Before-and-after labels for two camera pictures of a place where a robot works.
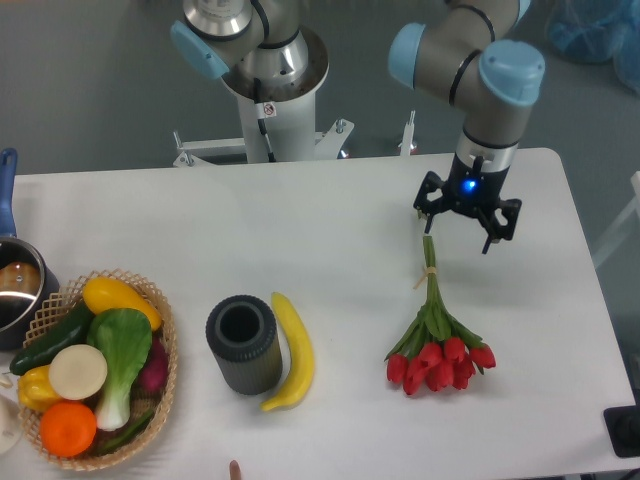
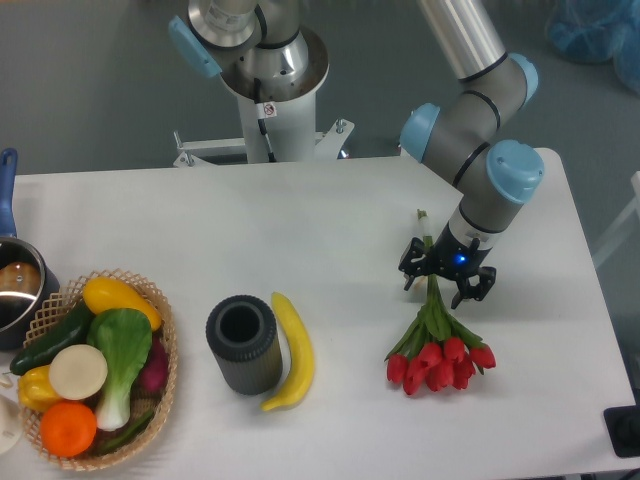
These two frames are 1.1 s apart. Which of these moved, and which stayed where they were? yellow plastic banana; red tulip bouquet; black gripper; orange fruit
Moved: black gripper
Stayed: yellow plastic banana; red tulip bouquet; orange fruit
